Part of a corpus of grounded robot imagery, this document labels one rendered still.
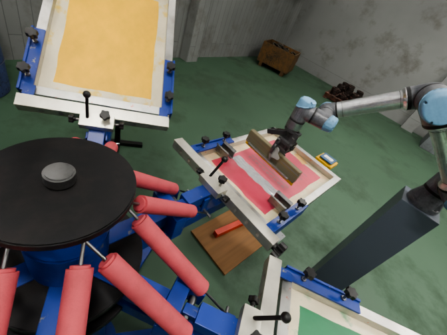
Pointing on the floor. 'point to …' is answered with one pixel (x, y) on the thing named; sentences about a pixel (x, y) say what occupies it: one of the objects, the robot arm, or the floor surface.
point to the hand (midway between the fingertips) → (271, 156)
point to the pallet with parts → (342, 92)
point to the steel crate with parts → (278, 56)
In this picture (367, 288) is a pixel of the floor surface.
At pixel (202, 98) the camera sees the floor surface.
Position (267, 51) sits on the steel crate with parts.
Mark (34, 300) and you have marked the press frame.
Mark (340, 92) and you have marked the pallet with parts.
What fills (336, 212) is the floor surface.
